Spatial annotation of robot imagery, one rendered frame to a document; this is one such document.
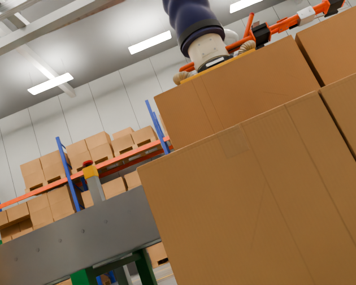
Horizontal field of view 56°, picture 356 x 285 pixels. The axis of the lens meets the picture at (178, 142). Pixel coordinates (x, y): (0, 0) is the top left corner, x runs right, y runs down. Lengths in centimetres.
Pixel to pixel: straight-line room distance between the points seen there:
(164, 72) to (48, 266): 1010
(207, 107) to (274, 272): 81
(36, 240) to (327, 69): 124
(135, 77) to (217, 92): 996
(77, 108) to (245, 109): 1035
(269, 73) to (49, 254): 105
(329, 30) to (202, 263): 107
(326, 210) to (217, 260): 22
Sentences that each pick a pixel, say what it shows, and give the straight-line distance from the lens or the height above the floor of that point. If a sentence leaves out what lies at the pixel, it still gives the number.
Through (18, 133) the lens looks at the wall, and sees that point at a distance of 1218.
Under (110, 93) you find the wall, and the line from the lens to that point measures 1127.
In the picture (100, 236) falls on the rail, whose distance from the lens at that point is 122.
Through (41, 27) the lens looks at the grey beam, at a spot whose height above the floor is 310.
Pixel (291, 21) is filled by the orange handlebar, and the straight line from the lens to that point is 168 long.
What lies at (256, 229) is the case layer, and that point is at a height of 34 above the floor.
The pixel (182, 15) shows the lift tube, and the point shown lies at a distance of 164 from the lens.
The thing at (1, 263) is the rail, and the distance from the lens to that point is 142.
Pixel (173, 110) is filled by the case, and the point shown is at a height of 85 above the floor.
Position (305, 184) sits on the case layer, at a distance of 67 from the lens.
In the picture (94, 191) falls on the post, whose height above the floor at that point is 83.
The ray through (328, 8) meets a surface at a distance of 174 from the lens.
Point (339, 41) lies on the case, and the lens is 146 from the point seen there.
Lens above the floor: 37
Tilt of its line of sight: 15 degrees up
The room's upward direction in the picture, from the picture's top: 22 degrees counter-clockwise
